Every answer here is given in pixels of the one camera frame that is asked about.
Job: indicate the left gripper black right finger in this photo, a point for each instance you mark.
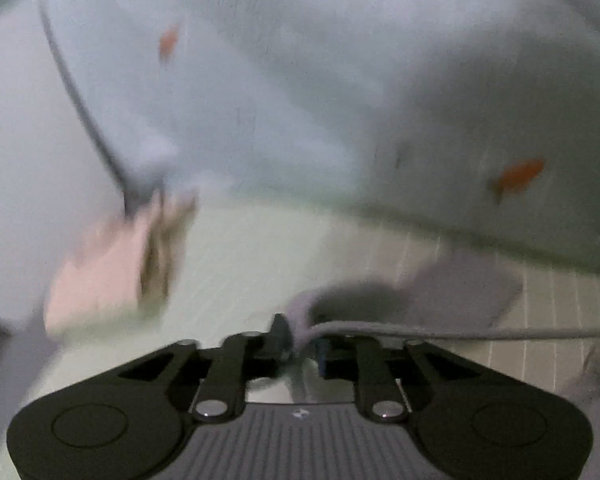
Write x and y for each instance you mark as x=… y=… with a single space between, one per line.
x=362 y=362

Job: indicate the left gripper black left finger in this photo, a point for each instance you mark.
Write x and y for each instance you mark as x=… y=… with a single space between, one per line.
x=240 y=359

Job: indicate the grey zip hoodie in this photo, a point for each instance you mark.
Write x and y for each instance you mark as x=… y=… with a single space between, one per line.
x=460 y=297

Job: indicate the green checked bed sheet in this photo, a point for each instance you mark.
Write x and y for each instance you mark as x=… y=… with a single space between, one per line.
x=243 y=262

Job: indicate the beige pink folded cloth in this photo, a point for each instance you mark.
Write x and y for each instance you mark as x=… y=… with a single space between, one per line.
x=124 y=268

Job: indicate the light green carrot-print quilt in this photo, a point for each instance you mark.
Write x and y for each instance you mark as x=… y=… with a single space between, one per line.
x=475 y=116

